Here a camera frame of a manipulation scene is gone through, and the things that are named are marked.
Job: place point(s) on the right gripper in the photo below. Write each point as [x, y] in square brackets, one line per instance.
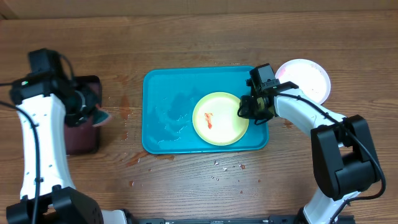
[245, 114]

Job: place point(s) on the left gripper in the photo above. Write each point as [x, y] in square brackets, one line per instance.
[73, 118]

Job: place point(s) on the green and pink sponge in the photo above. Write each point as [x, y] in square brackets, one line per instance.
[100, 117]

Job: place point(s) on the yellow-green plate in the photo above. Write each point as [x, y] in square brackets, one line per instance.
[215, 119]

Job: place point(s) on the white plate with red smear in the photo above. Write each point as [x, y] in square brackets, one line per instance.
[311, 78]

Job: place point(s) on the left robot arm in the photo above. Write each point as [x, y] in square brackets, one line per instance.
[60, 114]

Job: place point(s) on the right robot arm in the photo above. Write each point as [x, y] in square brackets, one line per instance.
[345, 164]

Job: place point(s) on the black tray with reddish water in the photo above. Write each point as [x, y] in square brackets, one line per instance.
[84, 139]

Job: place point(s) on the teal plastic serving tray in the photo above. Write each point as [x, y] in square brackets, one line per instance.
[168, 101]

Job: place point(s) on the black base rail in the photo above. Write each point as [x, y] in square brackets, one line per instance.
[273, 219]

